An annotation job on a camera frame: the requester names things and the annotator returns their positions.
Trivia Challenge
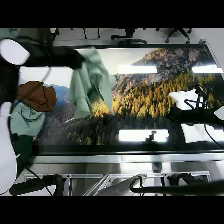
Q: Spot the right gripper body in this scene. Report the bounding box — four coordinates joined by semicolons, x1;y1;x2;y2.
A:
165;108;193;126

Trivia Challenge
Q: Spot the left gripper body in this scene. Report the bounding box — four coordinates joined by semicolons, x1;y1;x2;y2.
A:
49;45;86;70

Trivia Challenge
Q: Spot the pale green shirt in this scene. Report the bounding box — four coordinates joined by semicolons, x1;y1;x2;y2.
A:
68;45;117;120

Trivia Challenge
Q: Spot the white garment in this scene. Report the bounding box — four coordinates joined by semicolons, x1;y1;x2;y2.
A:
167;88;224;145

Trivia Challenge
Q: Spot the brown garment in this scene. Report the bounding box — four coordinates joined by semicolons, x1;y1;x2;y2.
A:
15;80;58;113

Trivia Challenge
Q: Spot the black office chair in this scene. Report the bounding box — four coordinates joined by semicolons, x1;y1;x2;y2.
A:
164;27;193;45
110;27;148;46

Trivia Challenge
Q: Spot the pale green garment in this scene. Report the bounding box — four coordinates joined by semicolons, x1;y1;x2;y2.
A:
9;100;46;138

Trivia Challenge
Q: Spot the dark green garment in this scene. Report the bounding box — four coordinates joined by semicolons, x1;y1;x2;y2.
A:
11;133;35;169

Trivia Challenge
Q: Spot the black cable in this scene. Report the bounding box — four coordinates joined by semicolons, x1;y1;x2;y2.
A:
13;133;55;197
202;122;224;150
129;173;224;197

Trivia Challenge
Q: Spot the silver frame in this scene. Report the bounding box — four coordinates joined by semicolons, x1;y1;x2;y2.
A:
19;152;224;197

